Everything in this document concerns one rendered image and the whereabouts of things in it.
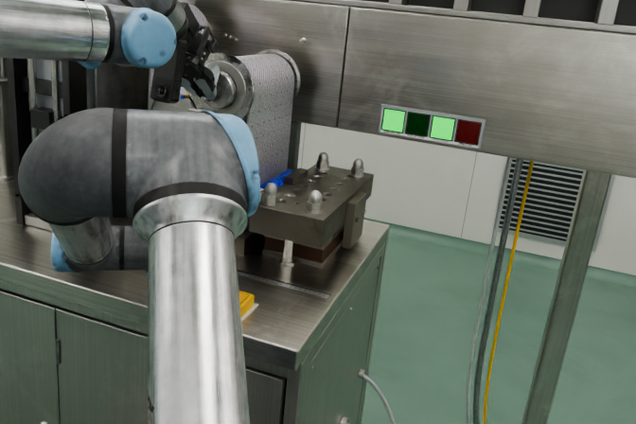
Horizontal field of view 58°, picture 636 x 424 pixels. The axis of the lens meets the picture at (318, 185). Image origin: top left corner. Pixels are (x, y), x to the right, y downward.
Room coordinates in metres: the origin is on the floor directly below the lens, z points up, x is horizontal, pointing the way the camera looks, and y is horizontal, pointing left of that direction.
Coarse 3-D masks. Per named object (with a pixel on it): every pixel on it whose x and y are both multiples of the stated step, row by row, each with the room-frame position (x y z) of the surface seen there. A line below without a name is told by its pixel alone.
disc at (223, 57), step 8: (216, 56) 1.17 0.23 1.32; (224, 56) 1.17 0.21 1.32; (232, 56) 1.16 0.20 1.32; (232, 64) 1.16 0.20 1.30; (240, 64) 1.16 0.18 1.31; (240, 72) 1.16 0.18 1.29; (248, 72) 1.15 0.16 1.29; (248, 80) 1.15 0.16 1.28; (248, 88) 1.15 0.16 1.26; (192, 96) 1.19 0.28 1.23; (248, 96) 1.15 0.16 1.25; (200, 104) 1.18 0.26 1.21; (248, 104) 1.15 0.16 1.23; (240, 112) 1.15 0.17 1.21
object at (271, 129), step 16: (256, 112) 1.19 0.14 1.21; (272, 112) 1.27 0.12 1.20; (288, 112) 1.36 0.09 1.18; (256, 128) 1.20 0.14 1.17; (272, 128) 1.28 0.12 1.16; (288, 128) 1.37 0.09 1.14; (256, 144) 1.20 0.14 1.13; (272, 144) 1.28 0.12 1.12; (288, 144) 1.38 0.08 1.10; (272, 160) 1.29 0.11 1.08; (272, 176) 1.30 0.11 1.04
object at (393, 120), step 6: (384, 114) 1.39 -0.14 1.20; (390, 114) 1.39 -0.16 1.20; (396, 114) 1.38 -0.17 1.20; (402, 114) 1.38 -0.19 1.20; (384, 120) 1.39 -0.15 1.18; (390, 120) 1.39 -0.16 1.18; (396, 120) 1.38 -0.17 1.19; (402, 120) 1.38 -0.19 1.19; (384, 126) 1.39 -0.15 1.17; (390, 126) 1.39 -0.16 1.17; (396, 126) 1.38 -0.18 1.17; (402, 126) 1.38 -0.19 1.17
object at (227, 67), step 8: (208, 64) 1.18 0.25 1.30; (216, 64) 1.17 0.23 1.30; (224, 64) 1.16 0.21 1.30; (232, 72) 1.16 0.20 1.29; (240, 80) 1.15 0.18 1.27; (200, 88) 1.18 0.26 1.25; (240, 88) 1.15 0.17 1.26; (240, 96) 1.15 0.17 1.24; (232, 104) 1.16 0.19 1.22; (240, 104) 1.15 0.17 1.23; (216, 112) 1.17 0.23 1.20; (224, 112) 1.16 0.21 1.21; (232, 112) 1.16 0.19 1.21
